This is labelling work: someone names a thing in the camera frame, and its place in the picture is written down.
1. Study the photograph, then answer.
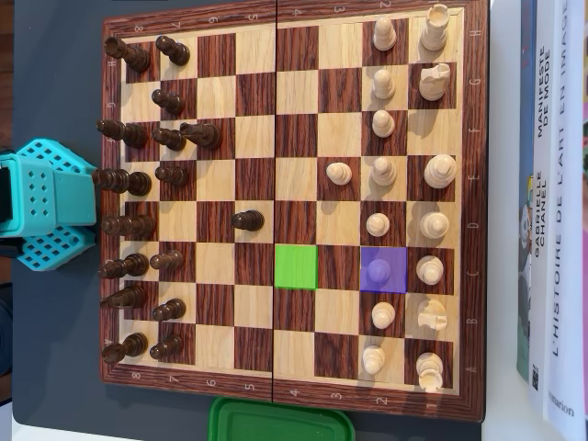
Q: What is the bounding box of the teal perforated robot base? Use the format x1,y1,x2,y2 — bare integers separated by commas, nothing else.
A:
17,137,98,273

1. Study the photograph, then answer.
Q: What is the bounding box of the dark brown wooden pawn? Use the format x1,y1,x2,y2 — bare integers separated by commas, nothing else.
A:
149,250,184,272
151,88,186,116
149,334,184,361
231,209,266,232
154,35,191,66
154,164,189,187
152,298,187,322
152,127,187,152

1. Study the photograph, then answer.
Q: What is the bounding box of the wooden folding chessboard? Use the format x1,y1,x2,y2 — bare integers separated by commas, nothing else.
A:
99,0,488,424

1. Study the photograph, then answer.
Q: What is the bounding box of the white wooden bishop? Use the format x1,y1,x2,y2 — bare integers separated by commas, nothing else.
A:
370,156,398,187
415,255,446,285

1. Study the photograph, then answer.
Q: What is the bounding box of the white wooden queen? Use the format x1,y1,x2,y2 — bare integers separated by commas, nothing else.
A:
418,210,450,240

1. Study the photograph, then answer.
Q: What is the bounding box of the white wooden king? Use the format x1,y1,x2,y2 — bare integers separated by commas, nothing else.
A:
423,153,458,189

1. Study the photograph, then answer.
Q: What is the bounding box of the dark brown wooden queen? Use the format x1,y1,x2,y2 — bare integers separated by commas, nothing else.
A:
100,214,156,240

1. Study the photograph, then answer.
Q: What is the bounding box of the dark brown wooden bishop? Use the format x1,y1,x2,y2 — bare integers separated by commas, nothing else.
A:
95,119,149,149
97,253,151,280

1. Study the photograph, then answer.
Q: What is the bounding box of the white wooden rook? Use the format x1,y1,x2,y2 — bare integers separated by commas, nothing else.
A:
418,3,450,52
415,352,445,393

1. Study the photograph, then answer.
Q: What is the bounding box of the green plastic container lid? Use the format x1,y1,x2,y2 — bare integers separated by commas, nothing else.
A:
208,396,356,441

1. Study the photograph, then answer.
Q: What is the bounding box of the dark brown wooden rook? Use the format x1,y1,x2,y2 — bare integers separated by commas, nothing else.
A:
101,333,149,366
104,36,152,74

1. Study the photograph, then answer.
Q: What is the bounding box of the white Gabrielle Chanel book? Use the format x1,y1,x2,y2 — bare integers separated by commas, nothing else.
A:
526,0,564,417

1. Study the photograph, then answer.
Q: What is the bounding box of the blue illustrated book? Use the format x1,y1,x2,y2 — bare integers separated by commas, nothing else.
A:
514,0,539,383

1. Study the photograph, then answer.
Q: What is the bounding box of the white art history book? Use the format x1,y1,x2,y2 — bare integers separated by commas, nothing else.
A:
543,0,588,441

